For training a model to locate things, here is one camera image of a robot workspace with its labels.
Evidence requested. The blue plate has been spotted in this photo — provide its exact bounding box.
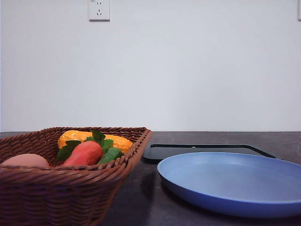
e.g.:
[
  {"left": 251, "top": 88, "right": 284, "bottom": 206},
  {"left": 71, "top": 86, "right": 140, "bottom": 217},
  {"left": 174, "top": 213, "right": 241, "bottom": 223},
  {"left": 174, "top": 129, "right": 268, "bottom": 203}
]
[{"left": 157, "top": 152, "right": 301, "bottom": 218}]

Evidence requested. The brown egg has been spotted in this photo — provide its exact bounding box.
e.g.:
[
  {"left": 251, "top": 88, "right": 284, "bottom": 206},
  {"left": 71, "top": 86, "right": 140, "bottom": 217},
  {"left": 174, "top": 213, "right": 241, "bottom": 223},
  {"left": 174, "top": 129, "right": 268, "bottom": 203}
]
[{"left": 0, "top": 153, "right": 50, "bottom": 167}]

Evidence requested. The brown woven wicker basket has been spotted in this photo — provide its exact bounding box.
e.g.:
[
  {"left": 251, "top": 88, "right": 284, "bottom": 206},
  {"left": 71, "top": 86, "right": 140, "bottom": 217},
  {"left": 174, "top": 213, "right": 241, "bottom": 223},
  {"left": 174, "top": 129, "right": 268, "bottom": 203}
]
[{"left": 0, "top": 126, "right": 152, "bottom": 226}]

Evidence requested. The black flat tray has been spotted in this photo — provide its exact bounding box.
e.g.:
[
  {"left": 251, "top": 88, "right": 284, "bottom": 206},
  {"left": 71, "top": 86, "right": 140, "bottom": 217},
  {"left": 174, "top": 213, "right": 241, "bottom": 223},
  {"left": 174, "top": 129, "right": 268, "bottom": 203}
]
[{"left": 143, "top": 144, "right": 275, "bottom": 164}]

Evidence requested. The yellow toy corn cob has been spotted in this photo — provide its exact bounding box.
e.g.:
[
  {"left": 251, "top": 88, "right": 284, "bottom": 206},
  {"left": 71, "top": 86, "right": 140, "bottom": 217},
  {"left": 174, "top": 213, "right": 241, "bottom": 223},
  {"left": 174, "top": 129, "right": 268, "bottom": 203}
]
[{"left": 58, "top": 130, "right": 132, "bottom": 152}]

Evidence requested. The green toy vegetable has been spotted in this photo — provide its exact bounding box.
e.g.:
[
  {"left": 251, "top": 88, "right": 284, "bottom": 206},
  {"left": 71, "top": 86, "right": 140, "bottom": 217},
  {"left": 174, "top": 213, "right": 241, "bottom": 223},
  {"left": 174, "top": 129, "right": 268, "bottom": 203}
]
[{"left": 98, "top": 147, "right": 122, "bottom": 165}]

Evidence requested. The orange toy carrot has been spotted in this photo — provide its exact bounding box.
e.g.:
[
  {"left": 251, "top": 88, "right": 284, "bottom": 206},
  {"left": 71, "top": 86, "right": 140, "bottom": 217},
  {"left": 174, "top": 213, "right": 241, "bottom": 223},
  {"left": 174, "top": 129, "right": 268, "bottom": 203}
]
[{"left": 57, "top": 130, "right": 114, "bottom": 166}]

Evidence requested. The white wall power socket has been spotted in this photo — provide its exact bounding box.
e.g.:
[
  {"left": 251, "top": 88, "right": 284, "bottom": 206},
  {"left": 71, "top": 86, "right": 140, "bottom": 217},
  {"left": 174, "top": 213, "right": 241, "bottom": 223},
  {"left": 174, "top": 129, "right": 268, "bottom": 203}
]
[{"left": 89, "top": 0, "right": 111, "bottom": 22}]

